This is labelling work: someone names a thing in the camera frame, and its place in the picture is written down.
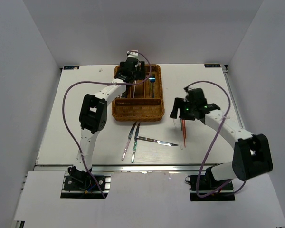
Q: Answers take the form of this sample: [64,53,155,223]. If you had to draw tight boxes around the pink handled knife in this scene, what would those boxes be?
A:
[121,122,137,161]

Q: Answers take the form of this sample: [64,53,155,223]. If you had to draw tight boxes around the blue table label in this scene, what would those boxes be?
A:
[63,66,80,70]
[204,64,221,68]

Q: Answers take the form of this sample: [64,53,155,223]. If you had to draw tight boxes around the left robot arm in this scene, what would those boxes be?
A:
[62,57,146,190]

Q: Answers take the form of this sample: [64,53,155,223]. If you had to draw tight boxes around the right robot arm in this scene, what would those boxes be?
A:
[170,88,273,190]

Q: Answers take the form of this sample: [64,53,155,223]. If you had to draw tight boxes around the aluminium table rail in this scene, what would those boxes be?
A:
[34,164,200,172]

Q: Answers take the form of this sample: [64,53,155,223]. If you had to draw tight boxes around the green handled knife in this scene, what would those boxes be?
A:
[131,122,141,163]

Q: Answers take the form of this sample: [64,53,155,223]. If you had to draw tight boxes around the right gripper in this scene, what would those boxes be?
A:
[169,98,195,121]

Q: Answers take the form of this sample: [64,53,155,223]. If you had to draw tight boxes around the left blue table label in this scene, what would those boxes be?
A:
[63,66,80,70]

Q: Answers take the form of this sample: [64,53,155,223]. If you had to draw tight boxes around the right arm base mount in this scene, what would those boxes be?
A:
[185,175,235,202]

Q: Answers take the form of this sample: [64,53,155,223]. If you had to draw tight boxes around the right blue table label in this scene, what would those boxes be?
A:
[204,64,221,68]

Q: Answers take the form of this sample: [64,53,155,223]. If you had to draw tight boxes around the dark handled knife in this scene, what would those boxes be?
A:
[136,136,178,146]

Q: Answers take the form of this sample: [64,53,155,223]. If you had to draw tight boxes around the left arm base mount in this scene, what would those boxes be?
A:
[60,166,111,199]

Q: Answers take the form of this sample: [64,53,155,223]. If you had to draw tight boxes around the wicker cutlery tray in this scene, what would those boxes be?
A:
[112,64,165,122]

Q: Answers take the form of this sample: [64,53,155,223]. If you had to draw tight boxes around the blue fork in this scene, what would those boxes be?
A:
[149,74,155,98]

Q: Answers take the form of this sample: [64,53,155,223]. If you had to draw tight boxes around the long orange chopstick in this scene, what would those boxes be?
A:
[182,119,187,148]

